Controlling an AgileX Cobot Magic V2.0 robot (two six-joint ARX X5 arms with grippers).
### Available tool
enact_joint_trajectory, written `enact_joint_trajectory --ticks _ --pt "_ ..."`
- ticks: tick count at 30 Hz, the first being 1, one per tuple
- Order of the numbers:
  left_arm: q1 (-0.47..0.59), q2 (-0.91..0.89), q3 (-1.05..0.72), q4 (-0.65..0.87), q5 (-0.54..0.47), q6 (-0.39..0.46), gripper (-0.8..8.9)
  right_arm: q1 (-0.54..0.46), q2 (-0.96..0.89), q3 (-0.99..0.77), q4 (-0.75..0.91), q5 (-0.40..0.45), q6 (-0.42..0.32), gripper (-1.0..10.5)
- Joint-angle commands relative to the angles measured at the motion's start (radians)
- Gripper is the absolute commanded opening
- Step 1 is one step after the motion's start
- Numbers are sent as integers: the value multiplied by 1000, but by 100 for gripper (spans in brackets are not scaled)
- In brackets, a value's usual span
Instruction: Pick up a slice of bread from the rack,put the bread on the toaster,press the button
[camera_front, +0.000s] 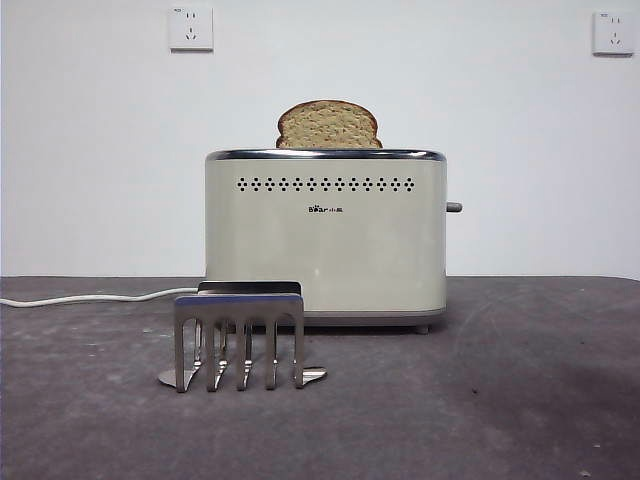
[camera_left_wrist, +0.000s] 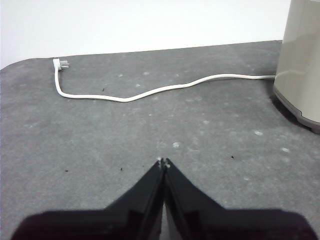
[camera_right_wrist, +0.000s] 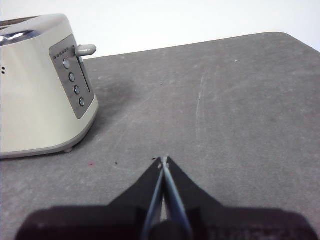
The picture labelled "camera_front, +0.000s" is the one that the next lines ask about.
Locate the white wall socket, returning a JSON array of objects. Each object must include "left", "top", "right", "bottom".
[
  {"left": 168, "top": 5, "right": 215, "bottom": 52},
  {"left": 591, "top": 9, "right": 635, "bottom": 57}
]

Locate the white power cable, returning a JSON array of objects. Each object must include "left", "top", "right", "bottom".
[{"left": 0, "top": 286, "right": 200, "bottom": 307}]

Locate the cream white toaster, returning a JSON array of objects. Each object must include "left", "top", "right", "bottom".
[{"left": 203, "top": 147, "right": 449, "bottom": 336}]

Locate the brown bread slice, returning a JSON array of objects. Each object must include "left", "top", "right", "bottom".
[{"left": 274, "top": 99, "right": 385, "bottom": 150}]

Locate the stainless steel bread rack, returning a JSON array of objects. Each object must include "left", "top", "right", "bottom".
[{"left": 157, "top": 280, "right": 329, "bottom": 393}]

